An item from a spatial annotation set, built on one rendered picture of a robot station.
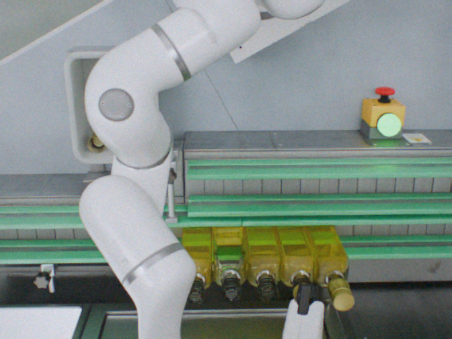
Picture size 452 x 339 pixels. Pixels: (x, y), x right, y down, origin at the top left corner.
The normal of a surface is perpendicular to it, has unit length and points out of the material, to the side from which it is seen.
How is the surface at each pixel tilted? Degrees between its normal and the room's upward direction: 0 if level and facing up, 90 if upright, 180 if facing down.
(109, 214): 35
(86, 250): 90
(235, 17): 22
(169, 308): 53
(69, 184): 90
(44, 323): 90
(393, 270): 0
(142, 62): 45
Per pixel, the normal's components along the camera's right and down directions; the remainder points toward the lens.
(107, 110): 0.02, -0.11
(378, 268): 0.03, 0.37
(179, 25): -0.14, -0.34
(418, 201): 0.00, -0.93
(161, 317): 0.72, 0.43
